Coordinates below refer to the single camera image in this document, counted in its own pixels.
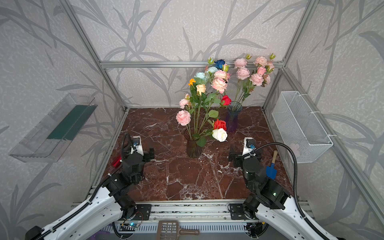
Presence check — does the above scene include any blue rose stem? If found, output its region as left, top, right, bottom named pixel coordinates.
left=214, top=60, right=226, bottom=70

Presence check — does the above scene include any dark red glass vase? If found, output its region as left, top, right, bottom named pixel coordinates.
left=184, top=129, right=203, bottom=158

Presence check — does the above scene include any orange rose stem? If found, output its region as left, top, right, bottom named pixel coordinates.
left=188, top=78, right=196, bottom=87

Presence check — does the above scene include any white pink-edged rose stem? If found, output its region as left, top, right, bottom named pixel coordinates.
left=254, top=53, right=276, bottom=72

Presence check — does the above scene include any pink rose bud stem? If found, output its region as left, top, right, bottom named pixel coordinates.
left=257, top=67, right=267, bottom=76

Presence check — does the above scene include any light pink rose stem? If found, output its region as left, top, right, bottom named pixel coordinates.
left=176, top=94, right=193, bottom=140

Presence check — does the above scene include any large white rose stem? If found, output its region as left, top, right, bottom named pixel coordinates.
left=197, top=120, right=228, bottom=147

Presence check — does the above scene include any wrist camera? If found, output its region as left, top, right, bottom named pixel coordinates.
left=129, top=136, right=144, bottom=156
left=242, top=137, right=256, bottom=157

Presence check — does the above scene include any pink-edged rose spray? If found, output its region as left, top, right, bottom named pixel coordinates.
left=197, top=64, right=231, bottom=120

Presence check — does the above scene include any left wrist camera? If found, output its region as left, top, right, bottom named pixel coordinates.
left=129, top=136, right=144, bottom=156

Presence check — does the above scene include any blue scoop brush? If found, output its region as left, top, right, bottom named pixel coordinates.
left=266, top=151, right=278, bottom=180

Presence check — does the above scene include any small red rose spray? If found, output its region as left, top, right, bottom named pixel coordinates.
left=208, top=119, right=227, bottom=131

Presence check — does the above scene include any purple glass vase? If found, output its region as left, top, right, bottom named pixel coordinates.
left=226, top=102, right=243, bottom=133

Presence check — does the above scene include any pale pink peony stem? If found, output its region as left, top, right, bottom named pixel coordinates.
left=240, top=74, right=271, bottom=103
left=234, top=54, right=252, bottom=103

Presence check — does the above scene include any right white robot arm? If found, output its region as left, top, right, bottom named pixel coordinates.
left=229, top=137, right=336, bottom=240

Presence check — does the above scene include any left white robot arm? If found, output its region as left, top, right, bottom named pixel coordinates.
left=25, top=134, right=155, bottom=240

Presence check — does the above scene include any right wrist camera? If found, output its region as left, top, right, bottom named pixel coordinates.
left=242, top=137, right=256, bottom=157

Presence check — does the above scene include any pale blue flower stem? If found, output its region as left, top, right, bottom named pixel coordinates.
left=194, top=57, right=218, bottom=83

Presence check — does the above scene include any clear plastic tray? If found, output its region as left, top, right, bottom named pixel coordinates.
left=9, top=94, right=98, bottom=163

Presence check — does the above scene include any white wire basket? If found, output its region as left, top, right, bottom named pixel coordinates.
left=272, top=91, right=333, bottom=164

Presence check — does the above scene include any brown plastic scoop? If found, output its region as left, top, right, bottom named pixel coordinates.
left=156, top=221, right=200, bottom=240

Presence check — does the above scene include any red handheld tool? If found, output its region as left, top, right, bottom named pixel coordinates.
left=111, top=156, right=122, bottom=169

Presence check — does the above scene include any single red rose stem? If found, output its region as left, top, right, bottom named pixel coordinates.
left=214, top=95, right=232, bottom=107

